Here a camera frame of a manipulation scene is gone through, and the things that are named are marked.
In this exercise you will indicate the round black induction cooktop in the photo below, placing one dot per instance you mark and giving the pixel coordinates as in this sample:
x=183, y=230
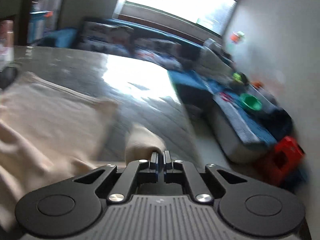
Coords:
x=7, y=76

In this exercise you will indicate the colourful pinwheel toy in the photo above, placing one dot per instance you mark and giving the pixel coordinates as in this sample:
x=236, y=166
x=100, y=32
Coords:
x=237, y=37

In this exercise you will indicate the butterfly print pillow right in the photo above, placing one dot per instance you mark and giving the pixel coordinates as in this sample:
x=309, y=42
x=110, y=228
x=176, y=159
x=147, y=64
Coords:
x=164, y=53

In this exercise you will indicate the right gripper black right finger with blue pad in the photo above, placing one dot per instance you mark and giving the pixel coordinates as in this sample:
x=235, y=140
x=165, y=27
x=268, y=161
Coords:
x=246, y=205

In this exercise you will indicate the blue plastic storage cart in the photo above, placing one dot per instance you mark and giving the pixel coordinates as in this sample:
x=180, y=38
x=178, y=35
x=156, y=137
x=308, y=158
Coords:
x=37, y=25

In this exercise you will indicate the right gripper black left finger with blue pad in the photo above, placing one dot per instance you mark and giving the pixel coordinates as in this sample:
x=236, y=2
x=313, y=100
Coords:
x=73, y=205

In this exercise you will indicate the teal sofa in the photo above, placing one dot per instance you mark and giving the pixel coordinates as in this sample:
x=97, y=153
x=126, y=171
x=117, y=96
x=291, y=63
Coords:
x=245, y=122

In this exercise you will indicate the blue cushion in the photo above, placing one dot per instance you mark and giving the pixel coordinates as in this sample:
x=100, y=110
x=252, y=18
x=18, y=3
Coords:
x=63, y=38

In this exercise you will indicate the green plastic bowl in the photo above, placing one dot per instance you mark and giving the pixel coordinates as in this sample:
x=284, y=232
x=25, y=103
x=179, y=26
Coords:
x=250, y=102

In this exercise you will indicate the red plastic stool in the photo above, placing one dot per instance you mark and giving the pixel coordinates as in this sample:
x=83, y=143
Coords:
x=278, y=163

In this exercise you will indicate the pink cat thermos jug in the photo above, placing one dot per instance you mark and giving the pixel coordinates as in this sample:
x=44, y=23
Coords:
x=7, y=42

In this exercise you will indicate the butterfly print pillow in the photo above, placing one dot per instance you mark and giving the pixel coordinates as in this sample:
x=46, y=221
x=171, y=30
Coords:
x=105, y=38
x=164, y=53

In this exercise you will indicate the butterfly print pillow left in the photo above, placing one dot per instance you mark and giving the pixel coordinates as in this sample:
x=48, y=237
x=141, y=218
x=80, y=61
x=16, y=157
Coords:
x=105, y=38

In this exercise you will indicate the cream beige garment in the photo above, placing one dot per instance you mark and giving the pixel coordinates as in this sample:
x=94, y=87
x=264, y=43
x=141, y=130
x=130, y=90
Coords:
x=48, y=133

